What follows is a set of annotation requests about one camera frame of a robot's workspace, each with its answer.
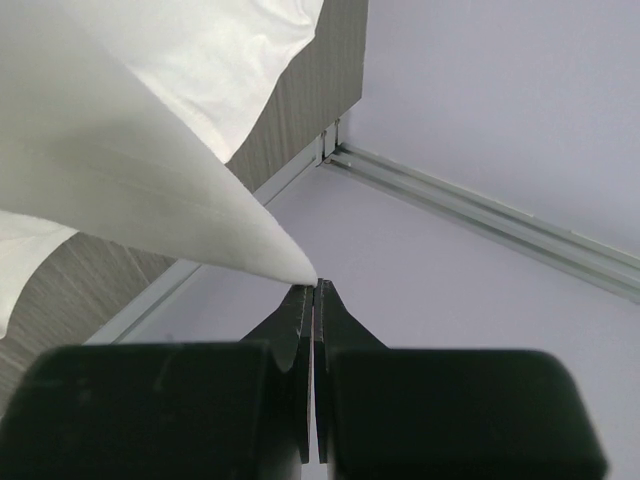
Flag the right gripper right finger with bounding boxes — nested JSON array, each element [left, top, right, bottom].
[[313, 279, 387, 464]]

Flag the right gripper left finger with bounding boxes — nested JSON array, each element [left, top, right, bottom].
[[241, 286, 314, 465]]

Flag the white robot-print t-shirt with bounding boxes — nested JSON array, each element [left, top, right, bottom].
[[1, 1, 322, 321]]

